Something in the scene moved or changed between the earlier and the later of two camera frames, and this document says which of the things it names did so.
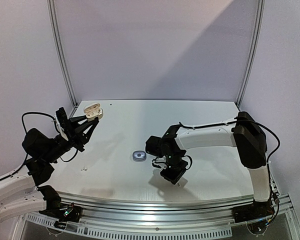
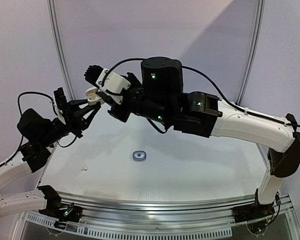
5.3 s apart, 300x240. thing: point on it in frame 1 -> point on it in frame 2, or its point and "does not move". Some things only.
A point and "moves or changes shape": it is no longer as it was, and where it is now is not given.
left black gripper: x=74 y=137 -> x=73 y=121
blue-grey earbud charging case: x=139 y=156 does not move
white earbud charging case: x=93 y=111 moves or changes shape
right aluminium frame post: x=253 y=54 does not move
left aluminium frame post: x=61 y=55 does not move
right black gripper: x=174 y=174 -> x=120 y=110
